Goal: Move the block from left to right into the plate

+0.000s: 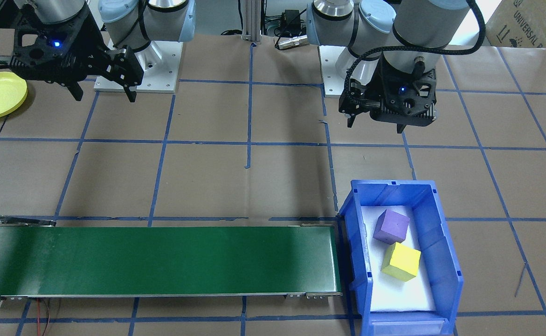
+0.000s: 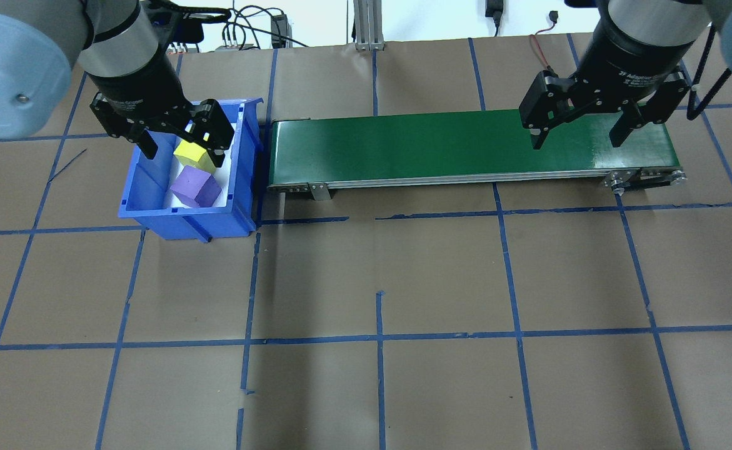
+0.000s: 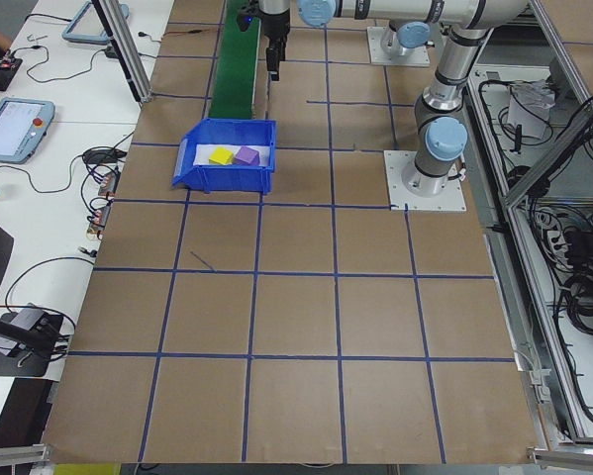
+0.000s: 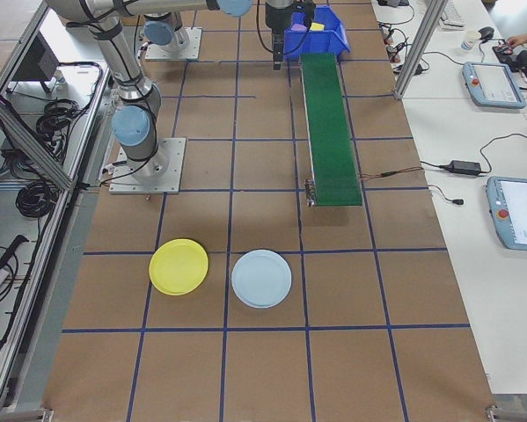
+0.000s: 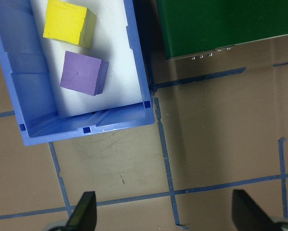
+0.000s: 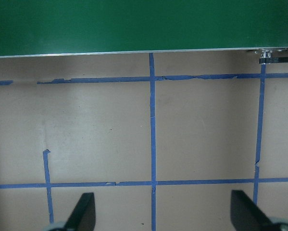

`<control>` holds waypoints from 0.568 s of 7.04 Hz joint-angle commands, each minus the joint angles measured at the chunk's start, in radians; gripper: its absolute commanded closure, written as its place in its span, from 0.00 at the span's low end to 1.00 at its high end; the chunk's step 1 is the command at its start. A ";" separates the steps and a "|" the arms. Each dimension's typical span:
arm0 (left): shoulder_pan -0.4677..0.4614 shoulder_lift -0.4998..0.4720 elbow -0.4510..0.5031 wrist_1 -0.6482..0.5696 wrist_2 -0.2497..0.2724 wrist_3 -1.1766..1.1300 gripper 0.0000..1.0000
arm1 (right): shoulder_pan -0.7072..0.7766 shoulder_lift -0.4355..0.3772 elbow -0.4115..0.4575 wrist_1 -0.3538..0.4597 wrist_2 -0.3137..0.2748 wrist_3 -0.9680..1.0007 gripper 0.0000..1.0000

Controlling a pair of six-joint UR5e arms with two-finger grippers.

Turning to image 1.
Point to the purple foam block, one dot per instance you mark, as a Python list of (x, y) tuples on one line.
[(390, 226)]

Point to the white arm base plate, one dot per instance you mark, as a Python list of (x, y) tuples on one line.
[(331, 70), (161, 77)]

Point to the blue plastic bin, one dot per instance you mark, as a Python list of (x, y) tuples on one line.
[(440, 261)]

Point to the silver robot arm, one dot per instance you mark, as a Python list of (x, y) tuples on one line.
[(422, 23), (161, 23)]

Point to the silver cylindrical connector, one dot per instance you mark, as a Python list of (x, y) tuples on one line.
[(291, 42)]

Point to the black power adapter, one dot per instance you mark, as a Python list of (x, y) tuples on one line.
[(291, 19)]

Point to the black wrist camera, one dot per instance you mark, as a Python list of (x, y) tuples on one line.
[(403, 116), (44, 70)]

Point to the brown cardboard box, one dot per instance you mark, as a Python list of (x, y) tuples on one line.
[(529, 23)]

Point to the aluminium profile post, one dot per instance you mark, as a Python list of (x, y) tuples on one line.
[(250, 21)]

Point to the green conveyor belt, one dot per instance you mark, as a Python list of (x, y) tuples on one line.
[(161, 259)]

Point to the yellow foam block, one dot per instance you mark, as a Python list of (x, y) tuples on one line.
[(401, 261)]

